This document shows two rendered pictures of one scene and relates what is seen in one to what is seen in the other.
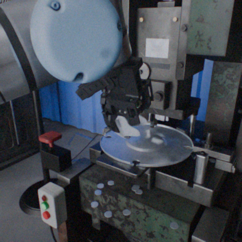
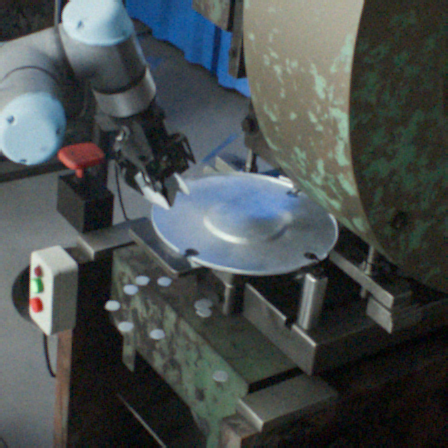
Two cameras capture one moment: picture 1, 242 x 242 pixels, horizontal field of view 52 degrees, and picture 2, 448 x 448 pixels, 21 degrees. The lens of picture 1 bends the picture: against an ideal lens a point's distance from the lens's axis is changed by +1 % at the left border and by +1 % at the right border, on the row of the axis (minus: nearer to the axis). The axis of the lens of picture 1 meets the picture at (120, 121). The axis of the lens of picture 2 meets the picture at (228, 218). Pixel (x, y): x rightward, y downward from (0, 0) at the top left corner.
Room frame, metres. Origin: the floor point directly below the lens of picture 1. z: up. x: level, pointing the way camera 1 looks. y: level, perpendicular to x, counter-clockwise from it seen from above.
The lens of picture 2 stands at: (-0.87, -0.56, 1.78)
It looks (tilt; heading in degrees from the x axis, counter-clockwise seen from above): 31 degrees down; 18
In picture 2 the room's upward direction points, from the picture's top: 7 degrees clockwise
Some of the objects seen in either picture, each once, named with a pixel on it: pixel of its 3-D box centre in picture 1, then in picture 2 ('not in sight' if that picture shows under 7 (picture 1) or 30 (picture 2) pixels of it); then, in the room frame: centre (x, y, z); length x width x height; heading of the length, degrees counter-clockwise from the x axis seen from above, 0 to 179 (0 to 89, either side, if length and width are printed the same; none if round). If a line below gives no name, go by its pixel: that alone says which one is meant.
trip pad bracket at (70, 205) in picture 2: (57, 170); (84, 228); (0.78, 0.23, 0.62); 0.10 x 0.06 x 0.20; 56
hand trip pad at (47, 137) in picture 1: (51, 144); (81, 171); (0.79, 0.25, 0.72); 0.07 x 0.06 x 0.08; 146
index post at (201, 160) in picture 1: (200, 166); (312, 296); (0.60, -0.23, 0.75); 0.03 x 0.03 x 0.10; 56
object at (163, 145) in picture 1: (145, 141); (245, 220); (0.70, -0.08, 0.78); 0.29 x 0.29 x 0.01
